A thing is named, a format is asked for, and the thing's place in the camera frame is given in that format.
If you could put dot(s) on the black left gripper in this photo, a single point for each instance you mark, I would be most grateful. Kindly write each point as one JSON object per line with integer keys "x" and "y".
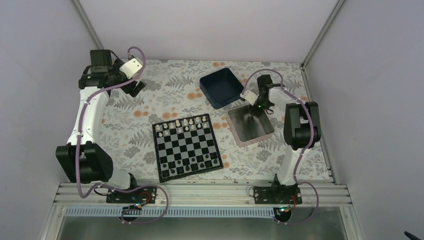
{"x": 128, "y": 89}

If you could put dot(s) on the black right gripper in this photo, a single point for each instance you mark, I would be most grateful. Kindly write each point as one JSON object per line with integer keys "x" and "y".
{"x": 255, "y": 112}

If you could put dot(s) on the pink metal tin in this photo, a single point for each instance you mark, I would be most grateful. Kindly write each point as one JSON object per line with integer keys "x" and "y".
{"x": 247, "y": 129}

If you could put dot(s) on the dark blue square tray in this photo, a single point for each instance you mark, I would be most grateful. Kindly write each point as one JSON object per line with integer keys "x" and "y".
{"x": 221, "y": 88}

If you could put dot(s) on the black and white chessboard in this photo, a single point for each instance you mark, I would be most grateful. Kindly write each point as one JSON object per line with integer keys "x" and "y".
{"x": 186, "y": 150}

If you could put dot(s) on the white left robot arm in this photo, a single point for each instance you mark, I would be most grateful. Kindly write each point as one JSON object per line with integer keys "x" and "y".
{"x": 81, "y": 158}

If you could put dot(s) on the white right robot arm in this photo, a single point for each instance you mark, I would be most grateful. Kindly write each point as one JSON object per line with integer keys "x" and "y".
{"x": 301, "y": 131}

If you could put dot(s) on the floral patterned table mat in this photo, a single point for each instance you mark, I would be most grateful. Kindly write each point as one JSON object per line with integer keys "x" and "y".
{"x": 172, "y": 92}

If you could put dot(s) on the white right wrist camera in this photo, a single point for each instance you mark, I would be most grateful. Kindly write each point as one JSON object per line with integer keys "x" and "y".
{"x": 249, "y": 96}

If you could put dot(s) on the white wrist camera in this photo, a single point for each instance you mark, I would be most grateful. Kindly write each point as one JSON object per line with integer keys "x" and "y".
{"x": 249, "y": 96}
{"x": 131, "y": 68}

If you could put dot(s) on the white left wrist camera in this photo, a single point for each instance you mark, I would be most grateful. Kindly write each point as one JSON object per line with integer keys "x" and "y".
{"x": 131, "y": 68}

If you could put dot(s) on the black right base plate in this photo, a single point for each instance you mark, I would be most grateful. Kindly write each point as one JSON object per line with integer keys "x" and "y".
{"x": 285, "y": 195}

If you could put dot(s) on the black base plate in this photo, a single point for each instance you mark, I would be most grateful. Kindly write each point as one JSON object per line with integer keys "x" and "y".
{"x": 285, "y": 195}
{"x": 145, "y": 195}

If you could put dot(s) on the aluminium front rail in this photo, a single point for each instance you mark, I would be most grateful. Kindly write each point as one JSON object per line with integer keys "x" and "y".
{"x": 204, "y": 195}

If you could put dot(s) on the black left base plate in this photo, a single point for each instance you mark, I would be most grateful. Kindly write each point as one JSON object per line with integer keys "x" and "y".
{"x": 145, "y": 195}

